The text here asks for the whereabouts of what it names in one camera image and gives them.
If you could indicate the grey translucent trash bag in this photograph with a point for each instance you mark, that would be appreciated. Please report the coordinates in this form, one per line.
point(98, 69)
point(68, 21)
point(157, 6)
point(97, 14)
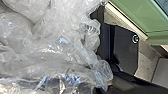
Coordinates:
point(46, 50)

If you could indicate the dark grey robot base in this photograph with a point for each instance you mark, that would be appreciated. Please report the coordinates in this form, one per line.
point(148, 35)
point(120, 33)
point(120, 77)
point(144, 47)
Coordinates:
point(123, 46)

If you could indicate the green framed glass wall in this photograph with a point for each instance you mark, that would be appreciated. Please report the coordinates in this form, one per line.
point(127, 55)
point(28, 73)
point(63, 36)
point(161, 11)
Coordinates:
point(143, 15)

